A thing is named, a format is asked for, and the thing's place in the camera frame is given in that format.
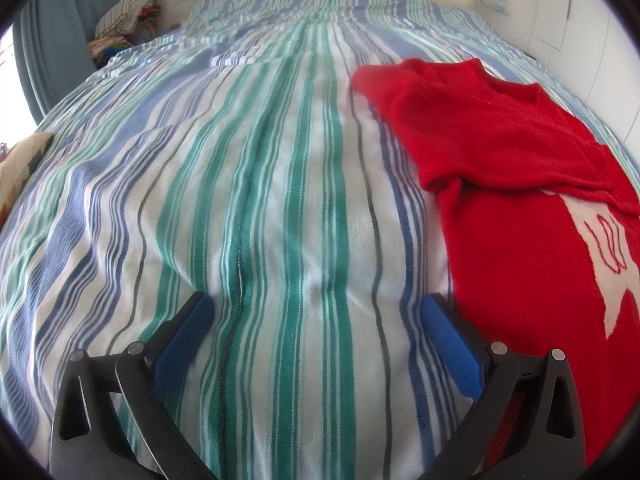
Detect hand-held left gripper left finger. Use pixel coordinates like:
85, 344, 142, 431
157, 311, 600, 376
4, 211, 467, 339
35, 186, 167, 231
49, 291, 216, 480

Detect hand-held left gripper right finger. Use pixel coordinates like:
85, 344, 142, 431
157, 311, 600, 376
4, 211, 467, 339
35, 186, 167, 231
419, 292, 587, 480

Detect red sweater with rabbit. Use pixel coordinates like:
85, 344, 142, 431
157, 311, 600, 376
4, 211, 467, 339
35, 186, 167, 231
351, 58, 640, 471

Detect pile of clothes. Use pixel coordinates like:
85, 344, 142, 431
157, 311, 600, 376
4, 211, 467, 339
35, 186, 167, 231
89, 0, 166, 68

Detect striped bedspread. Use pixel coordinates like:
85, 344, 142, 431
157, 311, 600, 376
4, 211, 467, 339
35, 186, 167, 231
0, 0, 640, 480

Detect patterned cushion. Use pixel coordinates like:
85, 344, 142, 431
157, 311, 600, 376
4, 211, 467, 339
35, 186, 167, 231
0, 131, 56, 221

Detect blue curtain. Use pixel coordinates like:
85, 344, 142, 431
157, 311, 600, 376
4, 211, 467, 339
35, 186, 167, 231
12, 0, 136, 126

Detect white wardrobe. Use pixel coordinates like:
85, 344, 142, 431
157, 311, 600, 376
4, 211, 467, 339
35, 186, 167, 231
522, 0, 640, 146

